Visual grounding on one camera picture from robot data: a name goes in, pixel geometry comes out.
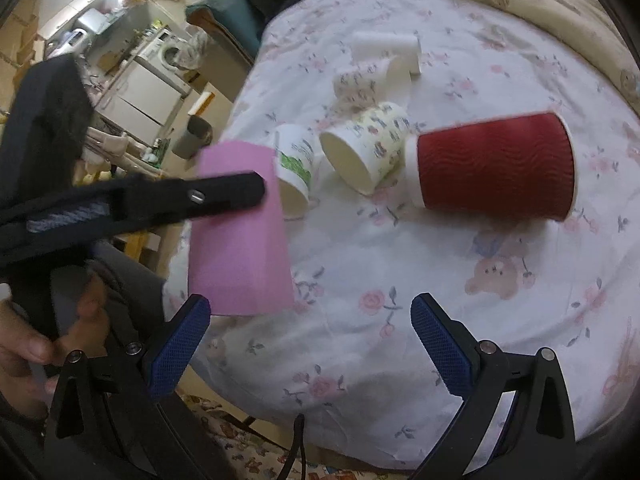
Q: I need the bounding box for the pink faceted plastic cup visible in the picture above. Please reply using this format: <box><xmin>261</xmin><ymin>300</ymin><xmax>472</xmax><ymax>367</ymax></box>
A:
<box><xmin>188</xmin><ymin>141</ymin><xmax>294</xmax><ymax>316</ymax></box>

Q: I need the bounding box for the green and white paper cup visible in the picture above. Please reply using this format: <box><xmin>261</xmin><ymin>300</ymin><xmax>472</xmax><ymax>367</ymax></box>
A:
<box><xmin>276</xmin><ymin>124</ymin><xmax>320</xmax><ymax>220</ymax></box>

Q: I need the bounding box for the yellow patterned paper cup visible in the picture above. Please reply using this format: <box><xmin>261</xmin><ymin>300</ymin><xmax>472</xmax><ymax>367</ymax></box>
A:
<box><xmin>319</xmin><ymin>102</ymin><xmax>410</xmax><ymax>195</ymax></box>

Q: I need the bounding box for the red ribbed paper cup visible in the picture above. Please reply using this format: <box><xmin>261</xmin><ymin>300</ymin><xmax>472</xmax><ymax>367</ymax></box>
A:
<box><xmin>404</xmin><ymin>112</ymin><xmax>577</xmax><ymax>221</ymax></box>

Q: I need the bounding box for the pink patterned paper cup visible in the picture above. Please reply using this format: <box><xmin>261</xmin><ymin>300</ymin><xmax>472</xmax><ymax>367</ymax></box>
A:
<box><xmin>333</xmin><ymin>56</ymin><xmax>412</xmax><ymax>108</ymax></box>

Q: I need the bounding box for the plain white paper cup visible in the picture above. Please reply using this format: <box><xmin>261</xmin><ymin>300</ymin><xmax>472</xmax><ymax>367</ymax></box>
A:
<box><xmin>350</xmin><ymin>32</ymin><xmax>422</xmax><ymax>75</ymax></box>

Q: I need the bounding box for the person's left hand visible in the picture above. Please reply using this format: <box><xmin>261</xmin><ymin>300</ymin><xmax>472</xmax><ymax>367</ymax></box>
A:
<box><xmin>1</xmin><ymin>274</ymin><xmax>110</xmax><ymax>420</ymax></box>

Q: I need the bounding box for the grey trash bin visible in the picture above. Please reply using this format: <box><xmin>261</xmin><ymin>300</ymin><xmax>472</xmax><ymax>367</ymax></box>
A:
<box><xmin>171</xmin><ymin>115</ymin><xmax>213</xmax><ymax>160</ymax></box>

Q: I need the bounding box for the white cabinet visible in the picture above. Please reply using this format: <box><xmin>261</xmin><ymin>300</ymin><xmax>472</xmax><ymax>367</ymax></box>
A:
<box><xmin>96</xmin><ymin>58</ymin><xmax>192</xmax><ymax>146</ymax></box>

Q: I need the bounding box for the white washing machine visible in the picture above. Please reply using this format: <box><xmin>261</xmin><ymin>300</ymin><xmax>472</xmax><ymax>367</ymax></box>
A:
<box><xmin>134</xmin><ymin>27</ymin><xmax>191</xmax><ymax>81</ymax></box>

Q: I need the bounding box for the white floral bed sheet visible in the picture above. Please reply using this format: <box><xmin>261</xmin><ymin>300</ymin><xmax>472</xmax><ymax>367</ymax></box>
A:
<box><xmin>193</xmin><ymin>0</ymin><xmax>639</xmax><ymax>469</ymax></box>

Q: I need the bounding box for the black cable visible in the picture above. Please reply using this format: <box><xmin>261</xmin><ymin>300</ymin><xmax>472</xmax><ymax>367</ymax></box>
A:
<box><xmin>214</xmin><ymin>410</ymin><xmax>309</xmax><ymax>480</ymax></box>

